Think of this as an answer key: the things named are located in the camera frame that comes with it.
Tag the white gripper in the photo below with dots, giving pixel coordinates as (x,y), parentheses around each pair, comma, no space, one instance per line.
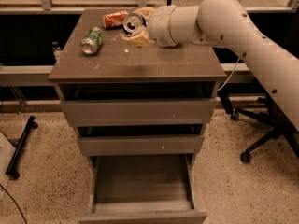
(159,25)

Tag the dark pepsi can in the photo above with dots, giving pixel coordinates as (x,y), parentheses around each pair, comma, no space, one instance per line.
(133,21)

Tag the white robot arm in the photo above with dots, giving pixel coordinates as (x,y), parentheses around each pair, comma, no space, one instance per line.
(222,23)

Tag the orange soda can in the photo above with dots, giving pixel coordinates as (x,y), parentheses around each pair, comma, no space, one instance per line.
(115,19)

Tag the green soda can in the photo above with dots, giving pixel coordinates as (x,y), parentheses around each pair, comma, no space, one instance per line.
(92,41)

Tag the grey drawer cabinet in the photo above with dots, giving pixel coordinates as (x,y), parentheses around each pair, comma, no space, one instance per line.
(120,72)

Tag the grey top drawer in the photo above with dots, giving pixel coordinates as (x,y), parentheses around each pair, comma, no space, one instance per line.
(130,113)

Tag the grey middle drawer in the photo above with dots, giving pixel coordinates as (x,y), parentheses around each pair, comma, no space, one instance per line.
(140,145)

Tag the grey open bottom drawer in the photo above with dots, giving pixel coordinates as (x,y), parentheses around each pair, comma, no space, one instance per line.
(146,189)

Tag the white board on floor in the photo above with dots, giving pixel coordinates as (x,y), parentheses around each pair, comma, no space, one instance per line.
(6,153)

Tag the black wheeled stand leg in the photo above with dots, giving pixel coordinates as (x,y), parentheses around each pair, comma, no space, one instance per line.
(12,167)

